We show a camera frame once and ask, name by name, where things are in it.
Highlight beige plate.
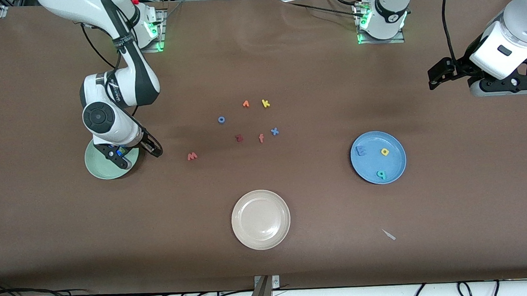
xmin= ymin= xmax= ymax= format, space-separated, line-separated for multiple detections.
xmin=230 ymin=188 xmax=293 ymax=252

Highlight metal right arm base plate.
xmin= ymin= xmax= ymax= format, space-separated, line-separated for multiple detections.
xmin=115 ymin=9 xmax=169 ymax=55

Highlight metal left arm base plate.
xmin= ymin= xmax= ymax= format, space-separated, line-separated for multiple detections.
xmin=355 ymin=0 xmax=406 ymax=46

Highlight light green plate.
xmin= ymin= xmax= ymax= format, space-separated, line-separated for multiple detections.
xmin=83 ymin=137 xmax=141 ymax=181

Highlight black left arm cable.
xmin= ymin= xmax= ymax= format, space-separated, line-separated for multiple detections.
xmin=440 ymin=0 xmax=465 ymax=64

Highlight black cable on table cover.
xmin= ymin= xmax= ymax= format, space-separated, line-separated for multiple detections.
xmin=282 ymin=0 xmax=368 ymax=24

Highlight brown table cover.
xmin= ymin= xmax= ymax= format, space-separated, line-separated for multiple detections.
xmin=0 ymin=0 xmax=527 ymax=296

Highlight blue plate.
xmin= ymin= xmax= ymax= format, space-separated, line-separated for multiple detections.
xmin=348 ymin=129 xmax=408 ymax=186

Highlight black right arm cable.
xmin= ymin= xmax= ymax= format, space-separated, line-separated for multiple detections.
xmin=80 ymin=20 xmax=127 ymax=120

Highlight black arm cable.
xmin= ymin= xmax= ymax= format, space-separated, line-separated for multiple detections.
xmin=440 ymin=0 xmax=465 ymax=64
xmin=80 ymin=20 xmax=127 ymax=120

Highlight loose black floor cables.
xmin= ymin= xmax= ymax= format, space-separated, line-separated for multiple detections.
xmin=405 ymin=279 xmax=502 ymax=296

